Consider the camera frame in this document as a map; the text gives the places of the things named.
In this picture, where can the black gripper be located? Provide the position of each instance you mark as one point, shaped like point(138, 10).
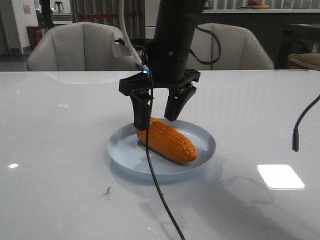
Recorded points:
point(166, 69)

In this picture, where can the orange toy corn cob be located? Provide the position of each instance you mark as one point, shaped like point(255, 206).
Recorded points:
point(167, 141)

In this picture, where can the light blue round plate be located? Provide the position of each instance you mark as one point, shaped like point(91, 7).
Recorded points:
point(130, 154)

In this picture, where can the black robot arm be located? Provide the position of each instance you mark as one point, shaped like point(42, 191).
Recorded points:
point(176, 24)

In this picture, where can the right beige upholstered chair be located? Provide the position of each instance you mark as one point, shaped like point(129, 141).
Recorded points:
point(226, 47)

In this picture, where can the beige upholstered chair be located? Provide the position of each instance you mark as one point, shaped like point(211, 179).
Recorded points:
point(82, 46)
point(226, 47)

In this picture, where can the red barrier belt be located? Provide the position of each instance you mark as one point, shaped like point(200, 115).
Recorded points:
point(107, 16)

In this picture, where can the white cabinet column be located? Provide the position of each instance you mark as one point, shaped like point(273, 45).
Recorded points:
point(151, 9)

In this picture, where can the left beige upholstered chair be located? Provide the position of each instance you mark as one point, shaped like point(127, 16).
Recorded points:
point(82, 46)

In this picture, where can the dark counter with white top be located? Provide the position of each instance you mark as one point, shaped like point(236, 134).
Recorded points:
point(266, 24)

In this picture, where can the fruit bowl on counter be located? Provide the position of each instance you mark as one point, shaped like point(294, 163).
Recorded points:
point(257, 5)

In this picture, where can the person in background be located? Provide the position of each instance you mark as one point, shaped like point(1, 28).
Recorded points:
point(46, 13)

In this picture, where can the red trash bin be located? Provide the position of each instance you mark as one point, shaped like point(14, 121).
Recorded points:
point(35, 35)

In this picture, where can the dark side table at right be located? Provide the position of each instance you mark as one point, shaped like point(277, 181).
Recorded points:
point(298, 39)

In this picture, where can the brown cushion at right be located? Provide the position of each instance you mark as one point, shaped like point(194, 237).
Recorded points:
point(309, 61)

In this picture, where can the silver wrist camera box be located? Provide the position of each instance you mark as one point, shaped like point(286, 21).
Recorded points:
point(119, 48)

